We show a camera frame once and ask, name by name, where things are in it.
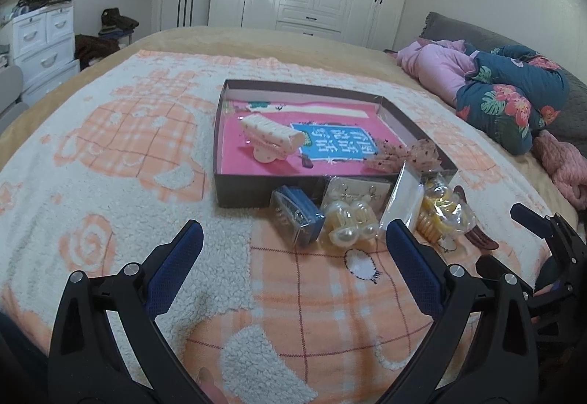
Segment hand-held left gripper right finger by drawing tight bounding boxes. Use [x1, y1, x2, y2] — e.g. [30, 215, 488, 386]
[385, 218, 539, 404]

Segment white drawer cabinet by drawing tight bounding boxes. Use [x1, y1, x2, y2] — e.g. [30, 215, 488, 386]
[9, 3, 81, 104]

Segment person's left hand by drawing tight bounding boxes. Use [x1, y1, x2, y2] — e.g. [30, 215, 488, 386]
[198, 367, 227, 404]

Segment blue box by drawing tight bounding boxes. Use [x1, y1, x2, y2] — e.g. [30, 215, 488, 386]
[270, 185, 326, 249]

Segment cream hair claw clip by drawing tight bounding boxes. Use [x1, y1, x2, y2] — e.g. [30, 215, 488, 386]
[239, 113, 304, 166]

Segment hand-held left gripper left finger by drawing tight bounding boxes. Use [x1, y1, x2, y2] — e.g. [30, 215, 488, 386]
[48, 220, 216, 404]

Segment brown cardboard box pink bottom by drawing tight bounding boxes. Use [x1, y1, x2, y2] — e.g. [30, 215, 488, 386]
[213, 80, 459, 209]

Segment maroon hair clip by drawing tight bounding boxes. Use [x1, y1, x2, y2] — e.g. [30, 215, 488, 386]
[454, 185, 500, 251]

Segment grey chair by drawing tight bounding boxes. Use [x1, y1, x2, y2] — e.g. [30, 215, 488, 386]
[0, 65, 25, 121]

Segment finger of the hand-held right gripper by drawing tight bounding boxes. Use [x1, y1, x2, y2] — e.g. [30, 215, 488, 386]
[475, 255, 587, 343]
[510, 202, 587, 290]

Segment pink clothing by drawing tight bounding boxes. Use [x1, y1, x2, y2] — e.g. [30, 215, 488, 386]
[395, 38, 480, 107]

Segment dark floral quilt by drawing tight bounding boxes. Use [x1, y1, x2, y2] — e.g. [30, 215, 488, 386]
[455, 45, 570, 156]

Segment pile of dark clutter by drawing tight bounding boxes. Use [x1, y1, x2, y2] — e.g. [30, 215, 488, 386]
[11, 0, 76, 17]

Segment brown clothes pile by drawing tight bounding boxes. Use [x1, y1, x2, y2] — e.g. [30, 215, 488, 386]
[98, 7, 139, 40]

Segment tan bed cover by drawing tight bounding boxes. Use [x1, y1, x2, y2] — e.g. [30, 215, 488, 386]
[0, 26, 581, 221]

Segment yellow hair ties packet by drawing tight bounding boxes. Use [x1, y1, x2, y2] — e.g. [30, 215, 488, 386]
[415, 175, 478, 251]

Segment orange and white printed blanket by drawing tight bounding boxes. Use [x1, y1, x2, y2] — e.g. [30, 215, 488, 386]
[0, 50, 555, 404]

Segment dark brown cloth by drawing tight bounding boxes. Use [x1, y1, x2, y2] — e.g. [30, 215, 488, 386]
[74, 34, 122, 66]

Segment clear plastic packet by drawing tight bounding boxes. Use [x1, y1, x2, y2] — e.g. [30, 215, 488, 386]
[378, 163, 425, 231]

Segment pink knit cloth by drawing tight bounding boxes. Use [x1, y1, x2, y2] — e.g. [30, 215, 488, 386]
[532, 129, 587, 203]

